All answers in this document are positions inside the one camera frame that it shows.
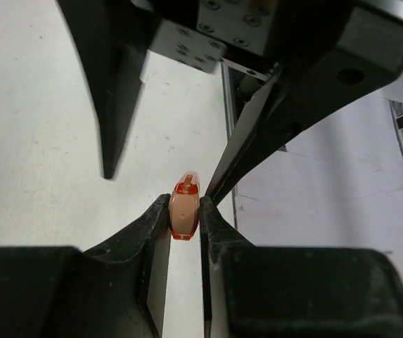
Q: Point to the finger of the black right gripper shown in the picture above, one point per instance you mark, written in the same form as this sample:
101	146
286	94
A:
112	39

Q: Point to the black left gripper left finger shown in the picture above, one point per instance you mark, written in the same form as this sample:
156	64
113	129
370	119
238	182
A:
128	277

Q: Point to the orange highlighter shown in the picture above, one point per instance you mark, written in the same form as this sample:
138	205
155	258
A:
184	205

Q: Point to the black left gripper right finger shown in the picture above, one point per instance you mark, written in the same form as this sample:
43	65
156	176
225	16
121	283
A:
227	285

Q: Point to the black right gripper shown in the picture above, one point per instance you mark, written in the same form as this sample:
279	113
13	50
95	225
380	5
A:
327	55

